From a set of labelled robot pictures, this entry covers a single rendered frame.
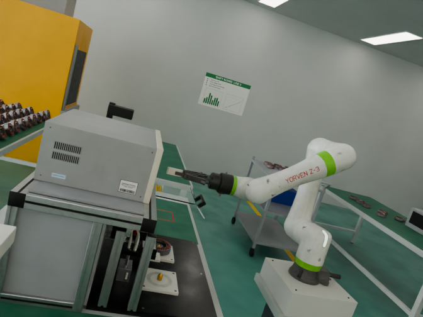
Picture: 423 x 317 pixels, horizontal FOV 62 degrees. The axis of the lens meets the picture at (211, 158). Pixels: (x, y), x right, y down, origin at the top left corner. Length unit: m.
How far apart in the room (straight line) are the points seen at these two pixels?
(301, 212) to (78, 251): 1.06
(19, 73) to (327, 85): 5.37
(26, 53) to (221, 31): 3.39
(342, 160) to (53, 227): 1.16
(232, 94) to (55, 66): 3.30
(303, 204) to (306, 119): 5.61
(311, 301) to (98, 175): 1.02
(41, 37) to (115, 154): 3.80
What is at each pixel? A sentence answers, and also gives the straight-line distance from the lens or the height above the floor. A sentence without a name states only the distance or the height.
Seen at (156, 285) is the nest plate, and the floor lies 0.78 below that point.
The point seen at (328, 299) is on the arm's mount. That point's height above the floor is 0.85.
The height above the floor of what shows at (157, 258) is 0.88.
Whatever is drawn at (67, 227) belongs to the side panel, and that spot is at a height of 1.03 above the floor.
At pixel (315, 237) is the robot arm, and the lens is 1.68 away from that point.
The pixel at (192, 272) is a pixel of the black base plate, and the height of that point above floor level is 0.77.
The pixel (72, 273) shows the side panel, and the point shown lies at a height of 0.88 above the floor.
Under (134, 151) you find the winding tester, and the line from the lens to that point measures 1.22.
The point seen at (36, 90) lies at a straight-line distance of 4.95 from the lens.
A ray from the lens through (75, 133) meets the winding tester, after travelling 1.23.
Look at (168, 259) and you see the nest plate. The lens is 1.66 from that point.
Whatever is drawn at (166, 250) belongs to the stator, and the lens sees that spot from 1.67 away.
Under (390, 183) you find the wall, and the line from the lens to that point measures 8.69.
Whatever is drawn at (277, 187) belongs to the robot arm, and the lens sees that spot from 1.48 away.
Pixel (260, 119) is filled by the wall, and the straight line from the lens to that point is 6.98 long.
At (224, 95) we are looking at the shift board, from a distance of 6.75.
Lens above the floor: 1.55
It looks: 10 degrees down
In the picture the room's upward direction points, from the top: 17 degrees clockwise
